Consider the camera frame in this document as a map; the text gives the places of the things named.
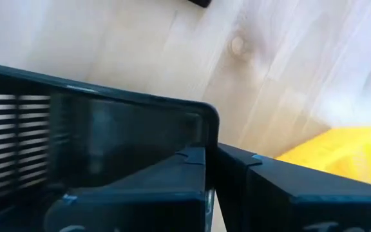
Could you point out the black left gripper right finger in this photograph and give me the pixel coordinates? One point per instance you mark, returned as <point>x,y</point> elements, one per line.
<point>301,203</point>

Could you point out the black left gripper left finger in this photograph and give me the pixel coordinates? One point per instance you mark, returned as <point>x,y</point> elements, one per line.
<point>159,199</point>

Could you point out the yellow plastic slotted basket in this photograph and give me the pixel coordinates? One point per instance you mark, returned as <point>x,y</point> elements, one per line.
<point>349,151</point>

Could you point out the black plastic slotted basket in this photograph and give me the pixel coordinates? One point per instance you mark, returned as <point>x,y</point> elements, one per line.
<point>124,135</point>

